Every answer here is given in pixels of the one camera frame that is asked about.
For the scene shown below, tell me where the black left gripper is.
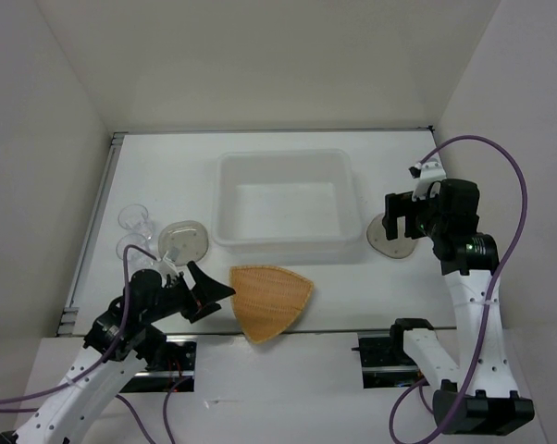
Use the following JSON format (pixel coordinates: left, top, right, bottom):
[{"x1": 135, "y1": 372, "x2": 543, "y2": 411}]
[{"x1": 142, "y1": 260, "x2": 235, "y2": 324}]

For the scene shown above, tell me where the clear glass plate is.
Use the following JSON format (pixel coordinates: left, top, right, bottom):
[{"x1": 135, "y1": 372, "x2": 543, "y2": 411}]
[
  {"x1": 366, "y1": 213, "x2": 418, "y2": 260},
  {"x1": 158, "y1": 220, "x2": 209, "y2": 267}
]

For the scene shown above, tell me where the woven bamboo basket tray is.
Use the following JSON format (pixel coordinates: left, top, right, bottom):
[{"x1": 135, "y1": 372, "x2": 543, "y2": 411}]
[{"x1": 229, "y1": 265, "x2": 315, "y2": 344}]

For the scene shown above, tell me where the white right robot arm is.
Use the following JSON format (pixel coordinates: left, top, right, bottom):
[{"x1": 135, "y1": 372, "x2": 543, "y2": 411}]
[{"x1": 382, "y1": 179, "x2": 535, "y2": 436}]

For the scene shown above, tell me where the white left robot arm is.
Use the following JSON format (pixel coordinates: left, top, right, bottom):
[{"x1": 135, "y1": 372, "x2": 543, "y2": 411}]
[{"x1": 0, "y1": 262, "x2": 235, "y2": 443}]

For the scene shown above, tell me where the translucent plastic bin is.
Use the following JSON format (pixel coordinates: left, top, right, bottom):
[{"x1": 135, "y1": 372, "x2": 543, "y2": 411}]
[{"x1": 211, "y1": 149, "x2": 364, "y2": 262}]

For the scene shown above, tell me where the clear plastic cup front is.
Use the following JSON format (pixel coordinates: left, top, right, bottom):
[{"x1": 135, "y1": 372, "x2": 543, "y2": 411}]
[{"x1": 116, "y1": 233, "x2": 155, "y2": 275}]

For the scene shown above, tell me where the clear plastic cup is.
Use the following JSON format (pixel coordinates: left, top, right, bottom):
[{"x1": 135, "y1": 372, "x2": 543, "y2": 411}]
[
  {"x1": 118, "y1": 203, "x2": 155, "y2": 241},
  {"x1": 116, "y1": 233, "x2": 155, "y2": 275}
]

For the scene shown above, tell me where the clear plastic cup rear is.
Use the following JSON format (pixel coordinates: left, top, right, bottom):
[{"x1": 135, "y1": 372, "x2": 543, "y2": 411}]
[{"x1": 118, "y1": 203, "x2": 155, "y2": 241}]

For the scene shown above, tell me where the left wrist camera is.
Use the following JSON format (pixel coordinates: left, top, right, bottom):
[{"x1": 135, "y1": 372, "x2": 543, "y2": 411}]
[{"x1": 157, "y1": 247, "x2": 180, "y2": 277}]

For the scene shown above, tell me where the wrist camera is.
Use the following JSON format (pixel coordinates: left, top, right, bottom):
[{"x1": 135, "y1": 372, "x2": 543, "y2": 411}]
[
  {"x1": 409, "y1": 157, "x2": 447, "y2": 202},
  {"x1": 157, "y1": 247, "x2": 180, "y2": 277}
]

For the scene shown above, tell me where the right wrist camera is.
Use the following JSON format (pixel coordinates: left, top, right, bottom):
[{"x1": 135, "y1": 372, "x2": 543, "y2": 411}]
[{"x1": 409, "y1": 157, "x2": 447, "y2": 202}]

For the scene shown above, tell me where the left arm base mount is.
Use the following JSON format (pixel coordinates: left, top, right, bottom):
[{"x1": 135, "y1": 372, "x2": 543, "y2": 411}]
[{"x1": 120, "y1": 340, "x2": 197, "y2": 394}]

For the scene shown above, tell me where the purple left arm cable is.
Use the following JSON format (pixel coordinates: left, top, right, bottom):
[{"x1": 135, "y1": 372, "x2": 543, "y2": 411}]
[{"x1": 0, "y1": 244, "x2": 192, "y2": 444}]

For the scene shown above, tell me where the aluminium table frame rail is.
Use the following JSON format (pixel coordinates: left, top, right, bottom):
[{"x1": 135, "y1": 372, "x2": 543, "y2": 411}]
[{"x1": 56, "y1": 132, "x2": 127, "y2": 337}]

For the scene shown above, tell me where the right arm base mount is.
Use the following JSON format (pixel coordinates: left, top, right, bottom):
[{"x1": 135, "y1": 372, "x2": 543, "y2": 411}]
[{"x1": 352, "y1": 331, "x2": 423, "y2": 389}]

